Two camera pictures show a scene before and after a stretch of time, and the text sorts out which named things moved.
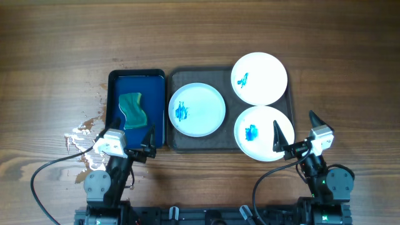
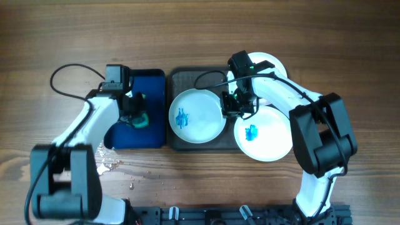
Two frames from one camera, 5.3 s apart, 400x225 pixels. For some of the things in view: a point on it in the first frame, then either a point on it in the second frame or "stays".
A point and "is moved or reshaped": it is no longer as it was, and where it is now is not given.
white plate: x=254 y=132 stays
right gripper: x=280 y=142 to x=229 y=110
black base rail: x=164 y=215 stays
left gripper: x=149 y=149 to x=137 y=96
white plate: x=197 y=110 is moved or reshaped
